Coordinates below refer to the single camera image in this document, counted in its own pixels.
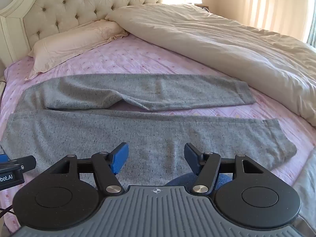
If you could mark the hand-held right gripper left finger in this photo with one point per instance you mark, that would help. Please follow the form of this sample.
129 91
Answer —
120 156

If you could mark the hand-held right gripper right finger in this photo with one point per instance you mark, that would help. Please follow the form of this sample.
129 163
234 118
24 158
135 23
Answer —
192 156

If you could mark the grey pants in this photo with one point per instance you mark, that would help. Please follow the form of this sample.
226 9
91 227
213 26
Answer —
98 128

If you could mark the pink patterned bed sheet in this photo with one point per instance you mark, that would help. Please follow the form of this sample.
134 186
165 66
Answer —
153 59

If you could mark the cream duvet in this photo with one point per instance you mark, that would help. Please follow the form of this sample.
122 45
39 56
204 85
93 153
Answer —
209 47

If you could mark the pale pink pillow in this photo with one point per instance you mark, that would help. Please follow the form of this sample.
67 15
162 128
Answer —
74 44

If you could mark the dark wooden nightstand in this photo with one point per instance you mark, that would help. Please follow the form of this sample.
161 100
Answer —
202 6

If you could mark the cream tufted headboard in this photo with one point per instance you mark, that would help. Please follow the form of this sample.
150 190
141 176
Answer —
74 2

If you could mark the cream curtain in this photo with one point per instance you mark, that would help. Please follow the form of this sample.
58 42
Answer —
276 2

